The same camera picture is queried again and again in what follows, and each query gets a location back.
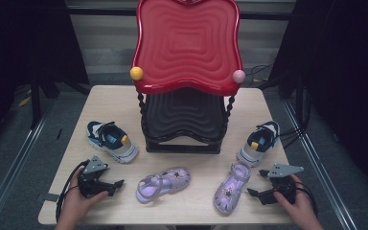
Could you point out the navy and white sneaker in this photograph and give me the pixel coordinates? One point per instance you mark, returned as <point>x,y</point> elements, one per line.
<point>258,143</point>
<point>115,142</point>

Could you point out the person's left hand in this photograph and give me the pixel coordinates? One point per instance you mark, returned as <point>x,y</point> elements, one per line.
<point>75,204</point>

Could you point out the grey tape strip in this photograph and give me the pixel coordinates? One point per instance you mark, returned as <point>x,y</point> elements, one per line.
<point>50,197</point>

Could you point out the black metal stand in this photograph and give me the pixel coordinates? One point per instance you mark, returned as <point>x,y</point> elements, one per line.
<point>35,105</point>

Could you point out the person's right hand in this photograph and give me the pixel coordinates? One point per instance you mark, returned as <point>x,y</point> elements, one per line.
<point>300,209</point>

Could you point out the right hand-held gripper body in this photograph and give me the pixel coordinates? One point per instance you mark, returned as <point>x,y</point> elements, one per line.
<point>284,185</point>

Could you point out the small black floor tape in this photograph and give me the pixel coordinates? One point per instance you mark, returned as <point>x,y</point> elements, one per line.
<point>59,133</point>

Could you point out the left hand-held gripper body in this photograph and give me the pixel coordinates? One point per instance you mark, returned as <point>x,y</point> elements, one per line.
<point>91,183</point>

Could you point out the metal floor rail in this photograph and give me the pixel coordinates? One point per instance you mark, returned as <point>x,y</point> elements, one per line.
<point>327,185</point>
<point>16,166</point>

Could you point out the red and black shoe rack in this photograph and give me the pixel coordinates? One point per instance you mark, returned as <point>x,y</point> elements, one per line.
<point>188,48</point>

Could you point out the purple star sandal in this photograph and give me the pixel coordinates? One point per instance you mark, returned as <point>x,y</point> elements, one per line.
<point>231,191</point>
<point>166,185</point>

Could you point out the black curtain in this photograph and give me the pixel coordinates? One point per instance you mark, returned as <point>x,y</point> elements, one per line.
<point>12,48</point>
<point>348,64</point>

